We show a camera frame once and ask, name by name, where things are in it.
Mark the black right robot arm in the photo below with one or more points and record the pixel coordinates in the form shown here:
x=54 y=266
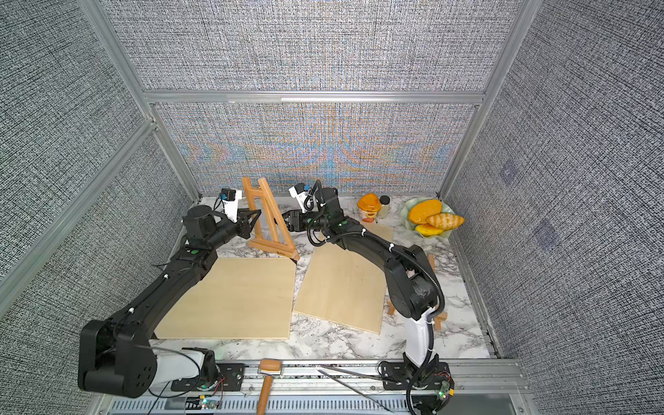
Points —
x=412 y=285

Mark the orange round bread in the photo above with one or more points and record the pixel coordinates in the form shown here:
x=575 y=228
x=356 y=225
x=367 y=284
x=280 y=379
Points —
x=419 y=212

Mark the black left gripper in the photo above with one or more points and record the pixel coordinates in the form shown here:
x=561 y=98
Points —
x=243 y=225

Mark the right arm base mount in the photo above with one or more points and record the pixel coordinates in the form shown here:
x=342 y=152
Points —
x=433 y=390

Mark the wooden handled mallet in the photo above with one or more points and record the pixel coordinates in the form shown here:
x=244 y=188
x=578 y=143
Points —
x=269 y=368

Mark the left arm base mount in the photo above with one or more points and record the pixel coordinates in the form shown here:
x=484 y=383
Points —
x=226 y=377

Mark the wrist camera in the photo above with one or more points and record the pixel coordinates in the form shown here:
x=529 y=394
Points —
x=302 y=194
x=230 y=199

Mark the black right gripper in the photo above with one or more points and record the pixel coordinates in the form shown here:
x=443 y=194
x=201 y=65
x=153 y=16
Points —
x=296 y=223

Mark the yellow striped bread loaf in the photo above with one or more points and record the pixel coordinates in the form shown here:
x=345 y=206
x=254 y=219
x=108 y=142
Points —
x=445 y=221

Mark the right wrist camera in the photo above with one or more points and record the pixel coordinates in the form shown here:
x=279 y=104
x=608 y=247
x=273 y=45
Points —
x=302 y=194

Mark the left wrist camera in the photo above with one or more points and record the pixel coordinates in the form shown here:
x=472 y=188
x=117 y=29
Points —
x=230 y=199

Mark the light wooden board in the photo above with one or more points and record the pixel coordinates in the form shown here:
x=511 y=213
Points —
x=343 y=287
x=240 y=298

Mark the orange lidded snack cup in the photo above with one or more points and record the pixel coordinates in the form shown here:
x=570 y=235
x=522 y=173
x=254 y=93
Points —
x=369 y=206

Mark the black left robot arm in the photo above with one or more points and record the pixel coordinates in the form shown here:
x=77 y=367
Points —
x=115 y=355

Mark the small yellow bread piece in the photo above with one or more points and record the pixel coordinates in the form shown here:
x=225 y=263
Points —
x=427 y=230

